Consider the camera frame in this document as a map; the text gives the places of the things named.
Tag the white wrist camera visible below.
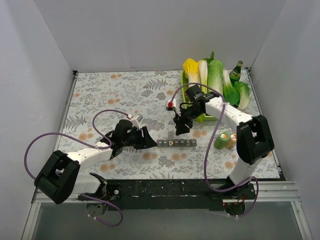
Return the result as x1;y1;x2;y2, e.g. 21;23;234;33
129;114;143;129
165;98;180;113

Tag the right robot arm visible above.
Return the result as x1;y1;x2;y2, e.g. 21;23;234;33
166;82;275;199

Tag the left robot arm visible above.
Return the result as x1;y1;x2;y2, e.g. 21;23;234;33
34;119;157;204

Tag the small clear pill bottle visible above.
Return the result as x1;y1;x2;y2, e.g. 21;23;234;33
225;133;237;150

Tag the green lettuce leaf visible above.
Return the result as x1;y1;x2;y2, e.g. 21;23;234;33
233;81;250;110

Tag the bok choy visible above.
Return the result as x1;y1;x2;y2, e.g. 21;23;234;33
223;69;240;106

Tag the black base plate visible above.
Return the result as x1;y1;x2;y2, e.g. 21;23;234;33
89;179;256;211

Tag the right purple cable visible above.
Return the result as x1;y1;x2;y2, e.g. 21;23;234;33
170;82;259;218

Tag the white green leek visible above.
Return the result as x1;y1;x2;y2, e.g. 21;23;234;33
198;60;208;94

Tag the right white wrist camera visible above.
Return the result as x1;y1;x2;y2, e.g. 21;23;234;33
165;98;180;113

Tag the green glass bottle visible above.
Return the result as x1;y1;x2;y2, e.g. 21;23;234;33
229;60;243;85

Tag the grey weekly pill organizer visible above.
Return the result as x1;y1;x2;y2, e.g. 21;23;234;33
156;131;197;148

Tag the large green napa cabbage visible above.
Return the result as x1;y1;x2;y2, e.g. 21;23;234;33
207;59;224;94

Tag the green vegetable tray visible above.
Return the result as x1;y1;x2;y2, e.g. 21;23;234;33
180;69;238;122

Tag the yellow napa cabbage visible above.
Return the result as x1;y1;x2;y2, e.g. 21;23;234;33
182;58;201;83

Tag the aluminium rail frame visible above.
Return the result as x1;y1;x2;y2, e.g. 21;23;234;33
21;70;313;240

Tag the green pill bottle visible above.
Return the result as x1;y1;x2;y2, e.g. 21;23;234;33
213;131;230;150

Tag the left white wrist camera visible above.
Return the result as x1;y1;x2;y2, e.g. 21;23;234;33
129;114;143;129

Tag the floral table mat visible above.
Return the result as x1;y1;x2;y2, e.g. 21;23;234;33
58;70;238;179

